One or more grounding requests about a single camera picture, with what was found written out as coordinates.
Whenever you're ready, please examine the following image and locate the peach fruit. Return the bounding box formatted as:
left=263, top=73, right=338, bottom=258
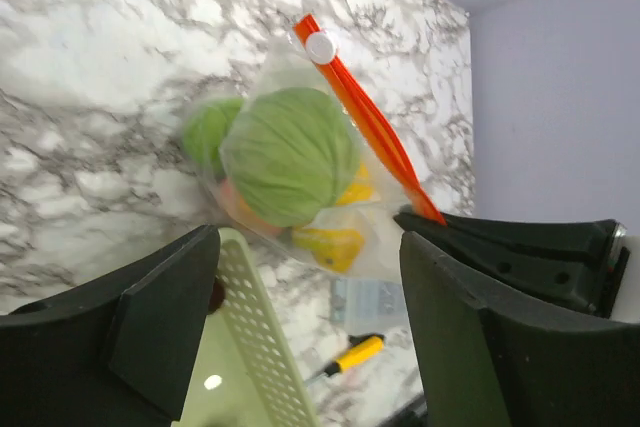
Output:
left=219, top=179, right=283, bottom=237

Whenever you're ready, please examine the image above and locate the green perforated plastic basket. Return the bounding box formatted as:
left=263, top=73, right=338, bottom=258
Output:
left=174, top=228, right=320, bottom=427

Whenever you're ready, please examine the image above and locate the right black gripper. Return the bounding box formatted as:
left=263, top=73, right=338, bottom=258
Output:
left=394, top=210, right=639, bottom=323

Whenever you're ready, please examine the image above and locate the green cabbage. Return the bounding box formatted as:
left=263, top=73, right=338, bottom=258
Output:
left=221, top=87, right=361, bottom=228

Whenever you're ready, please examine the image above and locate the light green pepper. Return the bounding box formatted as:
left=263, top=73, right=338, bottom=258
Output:
left=181, top=96, right=244, bottom=176

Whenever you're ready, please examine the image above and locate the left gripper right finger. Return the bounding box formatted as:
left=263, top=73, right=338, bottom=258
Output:
left=400, top=233, right=639, bottom=426

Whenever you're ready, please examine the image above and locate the yellow handled screwdriver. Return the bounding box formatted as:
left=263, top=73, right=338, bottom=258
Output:
left=305, top=333, right=385, bottom=387

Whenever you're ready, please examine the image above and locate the yellow squash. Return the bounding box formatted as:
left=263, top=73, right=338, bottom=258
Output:
left=335, top=163, right=375, bottom=206

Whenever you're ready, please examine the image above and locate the dark red plum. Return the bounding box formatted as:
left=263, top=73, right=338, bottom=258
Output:
left=207, top=278, right=226, bottom=315

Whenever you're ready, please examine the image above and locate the clear zip bag orange zipper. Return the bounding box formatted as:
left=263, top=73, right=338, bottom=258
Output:
left=181, top=15, right=445, bottom=282

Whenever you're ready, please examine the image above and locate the clear plastic parts box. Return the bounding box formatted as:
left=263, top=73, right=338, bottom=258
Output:
left=329, top=278, right=409, bottom=336

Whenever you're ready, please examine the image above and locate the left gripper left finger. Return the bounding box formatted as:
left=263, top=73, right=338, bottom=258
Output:
left=1, top=225, right=221, bottom=426

